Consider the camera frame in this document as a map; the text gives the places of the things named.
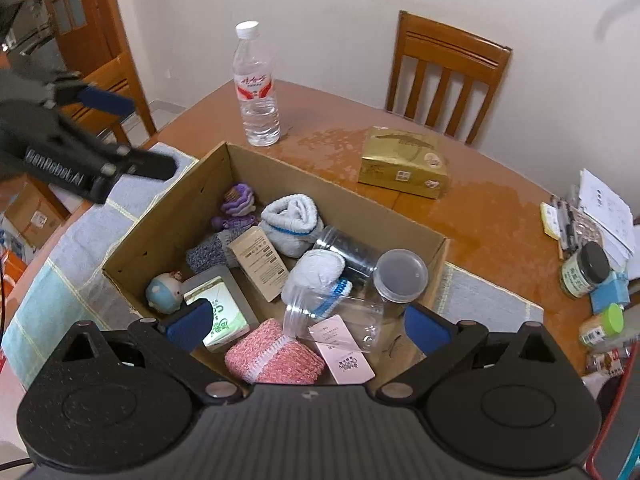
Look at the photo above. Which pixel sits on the white sock with blue band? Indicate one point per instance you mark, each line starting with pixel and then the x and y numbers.
pixel 295 220

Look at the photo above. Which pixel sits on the purple knit doll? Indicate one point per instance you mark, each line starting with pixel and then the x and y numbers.
pixel 237 200

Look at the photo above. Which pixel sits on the wooden door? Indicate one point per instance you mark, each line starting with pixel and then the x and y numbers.
pixel 75 10

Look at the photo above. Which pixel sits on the small pink carton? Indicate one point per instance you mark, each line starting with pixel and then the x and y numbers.
pixel 345 355

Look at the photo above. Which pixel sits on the cardboard carton with label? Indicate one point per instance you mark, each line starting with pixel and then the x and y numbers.
pixel 30 215

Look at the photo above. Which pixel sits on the glass jar with black lid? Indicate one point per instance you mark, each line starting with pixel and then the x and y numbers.
pixel 582 270

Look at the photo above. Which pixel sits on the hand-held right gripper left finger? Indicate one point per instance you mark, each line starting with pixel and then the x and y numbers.
pixel 190 322

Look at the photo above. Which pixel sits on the wooden slat-back chair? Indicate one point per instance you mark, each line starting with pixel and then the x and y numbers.
pixel 450 50
pixel 117 77

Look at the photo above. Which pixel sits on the clear plastic jar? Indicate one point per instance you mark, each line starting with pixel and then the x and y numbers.
pixel 360 320

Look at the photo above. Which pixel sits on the red phone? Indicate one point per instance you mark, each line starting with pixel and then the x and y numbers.
pixel 617 425

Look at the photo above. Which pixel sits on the blue knit sock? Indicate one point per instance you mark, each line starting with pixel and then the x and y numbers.
pixel 207 252

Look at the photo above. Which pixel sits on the pink knit sock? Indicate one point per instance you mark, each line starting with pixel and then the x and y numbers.
pixel 270 355

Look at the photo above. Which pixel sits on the gold tissue box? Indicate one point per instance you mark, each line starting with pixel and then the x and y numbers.
pixel 402 160

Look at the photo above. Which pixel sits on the clear jar with grey lid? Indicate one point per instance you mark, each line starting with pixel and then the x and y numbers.
pixel 400 272

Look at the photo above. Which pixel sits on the white sock with blue cuff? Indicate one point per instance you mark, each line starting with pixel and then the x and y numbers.
pixel 315 270

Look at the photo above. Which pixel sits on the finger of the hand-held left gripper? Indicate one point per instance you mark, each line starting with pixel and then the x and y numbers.
pixel 107 100
pixel 152 165

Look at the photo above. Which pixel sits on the small blue box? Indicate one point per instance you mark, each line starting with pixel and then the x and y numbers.
pixel 610 292

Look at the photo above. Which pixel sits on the small red snack packet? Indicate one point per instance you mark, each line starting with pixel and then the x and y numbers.
pixel 607 360

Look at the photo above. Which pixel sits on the blue checked towel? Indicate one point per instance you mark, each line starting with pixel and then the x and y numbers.
pixel 60 285

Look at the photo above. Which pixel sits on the stack of white papers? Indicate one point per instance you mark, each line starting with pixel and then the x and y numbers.
pixel 607 205

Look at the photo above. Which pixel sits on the small beige carton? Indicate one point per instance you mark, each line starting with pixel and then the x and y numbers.
pixel 260 260

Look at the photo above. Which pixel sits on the yellow notepad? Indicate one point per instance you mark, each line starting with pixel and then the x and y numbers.
pixel 550 220

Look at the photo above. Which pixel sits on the clear plastic water bottle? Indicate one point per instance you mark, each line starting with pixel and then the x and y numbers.
pixel 256 95

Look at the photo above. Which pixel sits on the green and white tissue pack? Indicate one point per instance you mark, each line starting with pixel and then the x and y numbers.
pixel 227 317

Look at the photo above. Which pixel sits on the jar with green lid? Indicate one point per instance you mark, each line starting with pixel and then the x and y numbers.
pixel 602 325

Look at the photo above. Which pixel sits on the clear jar with dark contents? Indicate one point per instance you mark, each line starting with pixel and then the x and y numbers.
pixel 350 247

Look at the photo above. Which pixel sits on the silver blister packs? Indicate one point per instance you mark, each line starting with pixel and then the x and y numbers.
pixel 587 227

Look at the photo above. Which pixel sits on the cardboard box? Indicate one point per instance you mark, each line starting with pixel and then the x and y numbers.
pixel 155 240

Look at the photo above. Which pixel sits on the frosted plastic box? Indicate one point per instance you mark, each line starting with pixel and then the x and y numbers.
pixel 222 276

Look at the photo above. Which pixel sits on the blue round figurine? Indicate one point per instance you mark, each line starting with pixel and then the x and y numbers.
pixel 162 295

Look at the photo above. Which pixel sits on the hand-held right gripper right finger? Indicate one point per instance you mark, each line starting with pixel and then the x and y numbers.
pixel 424 329

